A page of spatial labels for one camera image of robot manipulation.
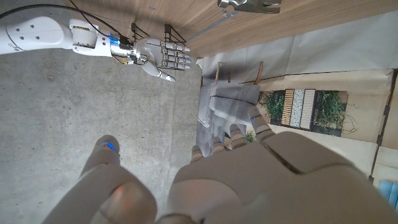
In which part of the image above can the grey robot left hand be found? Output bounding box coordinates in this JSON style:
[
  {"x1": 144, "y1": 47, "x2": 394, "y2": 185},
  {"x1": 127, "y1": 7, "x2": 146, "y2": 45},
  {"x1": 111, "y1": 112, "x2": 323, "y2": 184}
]
[{"x1": 42, "y1": 105, "x2": 398, "y2": 224}]

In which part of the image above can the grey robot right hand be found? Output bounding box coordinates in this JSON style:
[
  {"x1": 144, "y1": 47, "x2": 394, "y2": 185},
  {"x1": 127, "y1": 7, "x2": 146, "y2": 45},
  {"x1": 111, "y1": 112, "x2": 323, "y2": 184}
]
[{"x1": 129, "y1": 36, "x2": 193, "y2": 83}]

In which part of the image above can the grey tape strip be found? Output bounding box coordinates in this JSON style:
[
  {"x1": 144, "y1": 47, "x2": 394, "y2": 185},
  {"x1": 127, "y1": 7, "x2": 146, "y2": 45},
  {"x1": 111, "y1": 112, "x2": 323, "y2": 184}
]
[{"x1": 186, "y1": 12, "x2": 239, "y2": 43}]

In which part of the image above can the printed room backdrop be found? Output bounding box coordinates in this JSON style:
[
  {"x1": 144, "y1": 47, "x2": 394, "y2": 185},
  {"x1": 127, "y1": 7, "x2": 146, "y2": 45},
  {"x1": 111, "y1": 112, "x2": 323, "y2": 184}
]
[{"x1": 186, "y1": 9, "x2": 398, "y2": 187}]

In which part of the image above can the black wire rack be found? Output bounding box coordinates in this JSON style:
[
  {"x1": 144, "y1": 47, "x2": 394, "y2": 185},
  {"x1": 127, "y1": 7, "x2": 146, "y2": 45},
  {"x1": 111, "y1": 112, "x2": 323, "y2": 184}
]
[{"x1": 130, "y1": 22, "x2": 187, "y2": 71}]

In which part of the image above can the wooden handled claw hammer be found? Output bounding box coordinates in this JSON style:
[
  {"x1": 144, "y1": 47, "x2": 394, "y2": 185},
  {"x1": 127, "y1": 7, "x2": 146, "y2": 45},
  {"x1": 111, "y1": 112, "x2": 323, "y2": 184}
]
[{"x1": 216, "y1": 0, "x2": 282, "y2": 15}]

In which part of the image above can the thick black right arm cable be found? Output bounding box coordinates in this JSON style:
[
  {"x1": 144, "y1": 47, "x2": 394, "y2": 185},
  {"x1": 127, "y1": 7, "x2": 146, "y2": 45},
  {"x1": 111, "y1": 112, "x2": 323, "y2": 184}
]
[{"x1": 0, "y1": 3, "x2": 125, "y2": 38}]

